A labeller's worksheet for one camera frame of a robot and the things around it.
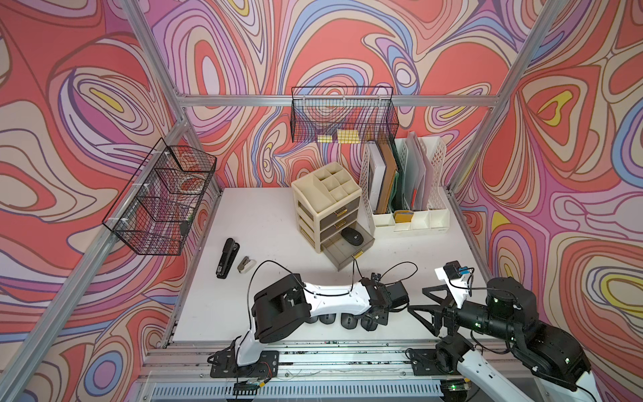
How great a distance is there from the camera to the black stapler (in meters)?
0.92

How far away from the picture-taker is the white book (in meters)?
0.94

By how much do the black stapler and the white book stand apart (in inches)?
23.3
